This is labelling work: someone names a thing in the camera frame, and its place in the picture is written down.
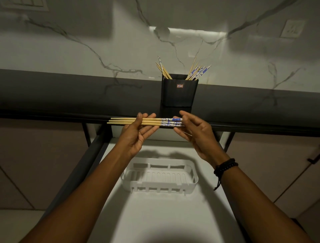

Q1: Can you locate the person's left hand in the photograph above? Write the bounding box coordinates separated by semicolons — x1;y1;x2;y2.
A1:
117;112;160;157

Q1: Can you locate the person's right hand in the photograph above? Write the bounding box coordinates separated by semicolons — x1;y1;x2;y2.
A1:
173;110;230;168

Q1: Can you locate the blue patterned bamboo chopstick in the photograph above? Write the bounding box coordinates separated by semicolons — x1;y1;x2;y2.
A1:
110;117;183;122
108;120;183;125
107;122;183;128

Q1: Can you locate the person's right forearm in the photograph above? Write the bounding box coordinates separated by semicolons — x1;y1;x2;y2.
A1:
214;162;314;243

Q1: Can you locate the person's left forearm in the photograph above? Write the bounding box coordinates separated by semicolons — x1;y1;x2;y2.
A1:
19;147;133;243

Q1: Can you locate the black plastic utensil holder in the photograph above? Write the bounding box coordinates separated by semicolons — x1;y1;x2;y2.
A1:
160;74;199;108

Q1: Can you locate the bunch of chopsticks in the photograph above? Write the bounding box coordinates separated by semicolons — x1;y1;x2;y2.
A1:
155;55;212;81

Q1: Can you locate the white plastic slotted basket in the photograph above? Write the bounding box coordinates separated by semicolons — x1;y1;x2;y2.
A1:
120;157;199;195

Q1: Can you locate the beige cabinet front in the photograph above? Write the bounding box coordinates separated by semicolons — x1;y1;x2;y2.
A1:
0;118;91;211
225;132;320;219

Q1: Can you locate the dark metal frame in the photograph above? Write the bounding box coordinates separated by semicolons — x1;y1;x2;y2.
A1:
40;122;253;243

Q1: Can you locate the black beaded bracelet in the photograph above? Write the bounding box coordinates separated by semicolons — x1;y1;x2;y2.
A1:
213;158;239;191

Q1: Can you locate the white wall socket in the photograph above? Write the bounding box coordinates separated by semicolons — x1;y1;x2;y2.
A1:
279;19;306;39

